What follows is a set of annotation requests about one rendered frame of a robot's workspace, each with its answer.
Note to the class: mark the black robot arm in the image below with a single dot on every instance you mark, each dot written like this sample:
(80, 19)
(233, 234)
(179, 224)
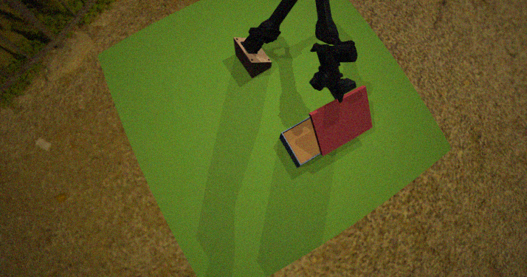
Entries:
(326, 31)

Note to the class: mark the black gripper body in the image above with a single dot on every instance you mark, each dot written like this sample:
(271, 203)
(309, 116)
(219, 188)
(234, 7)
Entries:
(342, 86)

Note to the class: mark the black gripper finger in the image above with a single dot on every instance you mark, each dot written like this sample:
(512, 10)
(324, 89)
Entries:
(339, 96)
(331, 86)

